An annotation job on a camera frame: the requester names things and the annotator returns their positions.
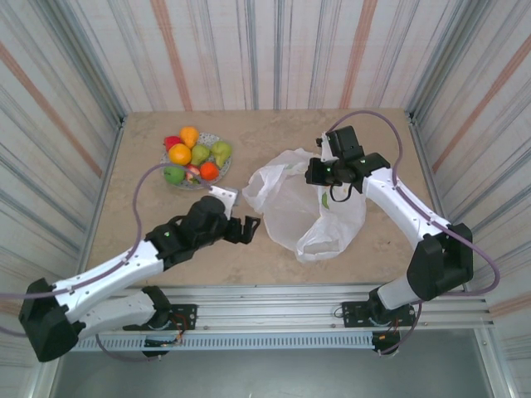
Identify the green apple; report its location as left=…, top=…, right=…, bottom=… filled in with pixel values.
left=163, top=164, right=186, bottom=186

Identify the orange yellow mango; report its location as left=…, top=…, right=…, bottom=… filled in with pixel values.
left=179, top=125, right=200, bottom=149

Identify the black bracket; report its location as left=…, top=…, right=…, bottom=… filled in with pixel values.
left=142, top=337, right=172, bottom=358
left=372, top=331, right=402, bottom=357

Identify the black cable loop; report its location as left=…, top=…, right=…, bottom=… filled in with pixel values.
left=329, top=183, right=354, bottom=204

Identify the orange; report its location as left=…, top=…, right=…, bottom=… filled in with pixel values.
left=168, top=143, right=192, bottom=166

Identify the olive green pear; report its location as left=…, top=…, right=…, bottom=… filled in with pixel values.
left=189, top=143, right=212, bottom=166

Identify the white plastic bag lemon print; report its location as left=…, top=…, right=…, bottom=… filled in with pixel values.
left=241, top=148, right=368, bottom=265

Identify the speckled white blue plate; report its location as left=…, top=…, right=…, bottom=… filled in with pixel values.
left=160, top=131, right=233, bottom=191

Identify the perforated grey cable tray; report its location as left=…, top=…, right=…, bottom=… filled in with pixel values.
left=76, top=331, right=374, bottom=352

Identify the red orange tomato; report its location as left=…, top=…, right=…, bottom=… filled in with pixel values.
left=199, top=161, right=220, bottom=182

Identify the aluminium mounting rail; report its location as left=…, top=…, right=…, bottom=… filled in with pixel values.
left=119, top=284, right=497, bottom=333

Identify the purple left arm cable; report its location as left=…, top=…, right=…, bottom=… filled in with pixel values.
left=0, top=163, right=215, bottom=300

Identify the light green pear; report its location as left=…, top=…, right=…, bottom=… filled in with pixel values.
left=210, top=140, right=233, bottom=169

